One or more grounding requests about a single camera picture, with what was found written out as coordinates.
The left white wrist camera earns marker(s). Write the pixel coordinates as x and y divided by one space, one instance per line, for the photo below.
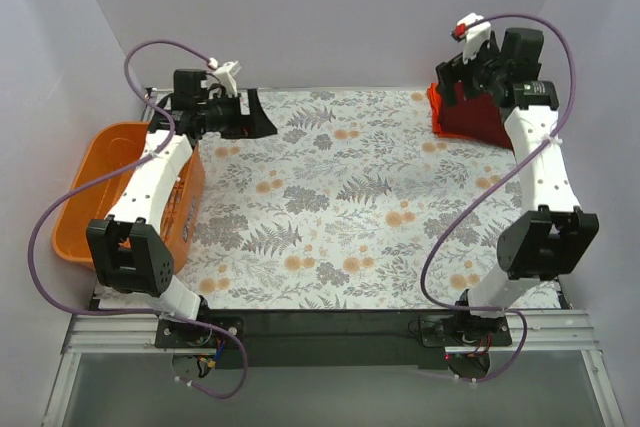
225 73

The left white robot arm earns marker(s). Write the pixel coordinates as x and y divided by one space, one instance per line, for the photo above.
127 248

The orange plastic basket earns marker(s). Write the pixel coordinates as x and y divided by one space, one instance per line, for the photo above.
112 148

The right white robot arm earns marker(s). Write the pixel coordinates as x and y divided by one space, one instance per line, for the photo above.
553 232

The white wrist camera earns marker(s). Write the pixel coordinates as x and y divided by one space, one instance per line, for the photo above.
473 31
225 73

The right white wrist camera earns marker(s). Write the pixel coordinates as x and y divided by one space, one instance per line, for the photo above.
473 31

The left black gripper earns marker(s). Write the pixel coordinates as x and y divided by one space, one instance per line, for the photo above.
245 113

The maroon t shirt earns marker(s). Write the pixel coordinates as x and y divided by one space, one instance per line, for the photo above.
475 117

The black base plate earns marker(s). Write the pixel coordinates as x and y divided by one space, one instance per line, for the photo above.
331 338

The folded orange t shirt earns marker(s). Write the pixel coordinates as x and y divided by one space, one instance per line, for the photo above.
435 112

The floral table mat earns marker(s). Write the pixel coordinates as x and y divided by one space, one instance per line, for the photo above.
355 203

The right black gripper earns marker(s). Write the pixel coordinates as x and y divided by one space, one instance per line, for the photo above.
460 71

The aluminium frame rail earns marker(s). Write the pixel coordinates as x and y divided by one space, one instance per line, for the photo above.
546 330

